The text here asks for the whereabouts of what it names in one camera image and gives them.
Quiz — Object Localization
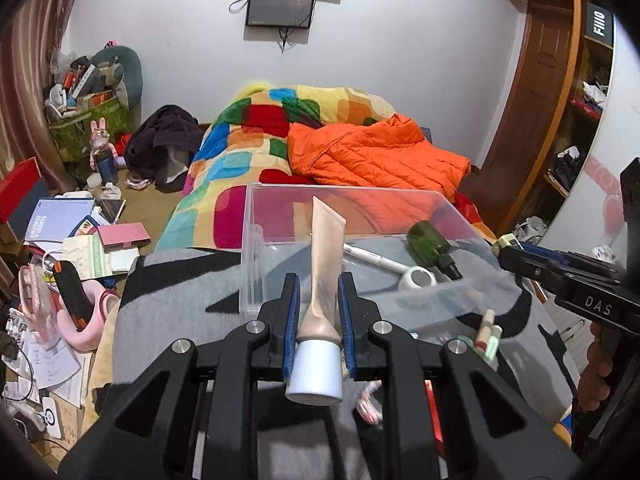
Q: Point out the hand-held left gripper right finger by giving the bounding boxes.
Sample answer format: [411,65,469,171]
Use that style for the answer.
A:
[337,270,583,480]

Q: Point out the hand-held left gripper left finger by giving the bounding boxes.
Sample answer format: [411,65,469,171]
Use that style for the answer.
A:
[57,272,302,480]

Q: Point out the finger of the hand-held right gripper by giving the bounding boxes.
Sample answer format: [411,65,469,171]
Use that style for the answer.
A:
[497,246,568,293]
[517,242,626,273]

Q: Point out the beige cosmetic tube white cap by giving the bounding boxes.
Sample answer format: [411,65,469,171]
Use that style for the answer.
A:
[285,196,347,407]

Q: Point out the cream pink lipstick tube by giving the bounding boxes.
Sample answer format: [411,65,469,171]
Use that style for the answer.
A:
[474,309,497,357]

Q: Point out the pale green small tube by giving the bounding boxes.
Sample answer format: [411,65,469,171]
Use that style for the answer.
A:
[482,326,504,372]

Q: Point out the clear plastic box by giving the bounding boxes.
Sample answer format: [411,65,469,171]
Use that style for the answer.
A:
[239,182,523,343]

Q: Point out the red gold packet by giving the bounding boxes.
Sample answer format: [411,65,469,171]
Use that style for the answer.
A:
[424,380,447,458]

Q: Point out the person's right hand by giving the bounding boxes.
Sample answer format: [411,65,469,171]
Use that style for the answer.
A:
[575,320,621,409]

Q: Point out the white sneakers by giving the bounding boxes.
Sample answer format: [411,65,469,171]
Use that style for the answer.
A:
[514,216,552,244]

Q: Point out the thin white pen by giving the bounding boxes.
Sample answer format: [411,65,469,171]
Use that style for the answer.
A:
[342,242,407,273]

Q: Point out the white tape roll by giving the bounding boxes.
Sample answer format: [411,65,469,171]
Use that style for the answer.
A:
[398,266,437,291]

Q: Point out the green glass bottle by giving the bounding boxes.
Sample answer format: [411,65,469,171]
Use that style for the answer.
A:
[406,220,464,281]

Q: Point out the grey black blanket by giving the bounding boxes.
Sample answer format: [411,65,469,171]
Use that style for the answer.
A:
[92,235,581,480]

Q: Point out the wooden shelf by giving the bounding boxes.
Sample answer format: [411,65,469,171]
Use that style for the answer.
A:
[542,0,617,221]

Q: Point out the colourful patchwork blanket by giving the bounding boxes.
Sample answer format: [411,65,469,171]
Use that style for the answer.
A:
[155,82,497,257]

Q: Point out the orange puffer jacket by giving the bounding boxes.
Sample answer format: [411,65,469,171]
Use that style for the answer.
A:
[287,114,472,204]

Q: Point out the wooden door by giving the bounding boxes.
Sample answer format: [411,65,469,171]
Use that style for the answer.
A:
[475,0,584,241]

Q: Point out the pink flat box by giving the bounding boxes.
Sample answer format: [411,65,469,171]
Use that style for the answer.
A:
[97,223,151,250]

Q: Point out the pink curved stand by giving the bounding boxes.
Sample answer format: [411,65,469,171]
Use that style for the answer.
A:
[56,280,122,352]

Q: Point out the green white booklet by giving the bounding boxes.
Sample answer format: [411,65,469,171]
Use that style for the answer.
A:
[62,235,114,279]

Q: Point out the black orange tool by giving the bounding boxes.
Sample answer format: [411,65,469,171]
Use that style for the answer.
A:
[52,260,97,332]

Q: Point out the dark clothes pile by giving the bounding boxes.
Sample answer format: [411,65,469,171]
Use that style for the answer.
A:
[123,105,206,193]

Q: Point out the black white lettered sign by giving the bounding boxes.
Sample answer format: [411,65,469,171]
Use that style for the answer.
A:
[582,2,615,51]

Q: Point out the loose white papers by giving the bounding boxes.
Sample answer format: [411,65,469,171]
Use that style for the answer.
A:
[10,329,84,409]

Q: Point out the pink bunny toy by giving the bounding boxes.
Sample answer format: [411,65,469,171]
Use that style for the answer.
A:
[89,117,122,186]

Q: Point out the pale blue book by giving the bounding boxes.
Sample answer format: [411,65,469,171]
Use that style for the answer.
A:
[22,198,96,242]

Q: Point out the green basket of clutter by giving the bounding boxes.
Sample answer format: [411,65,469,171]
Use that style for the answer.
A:
[47,94,134,163]

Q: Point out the grey neck pillow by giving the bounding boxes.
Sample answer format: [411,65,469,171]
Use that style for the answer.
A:
[90,46,145,111]

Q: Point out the red box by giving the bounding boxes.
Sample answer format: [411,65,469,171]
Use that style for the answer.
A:
[0,156,44,226]

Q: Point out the small black monitor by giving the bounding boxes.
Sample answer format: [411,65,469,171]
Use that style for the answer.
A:
[244,0,317,30]

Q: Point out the striped brown curtain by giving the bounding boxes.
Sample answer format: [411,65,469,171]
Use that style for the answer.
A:
[0,0,96,206]

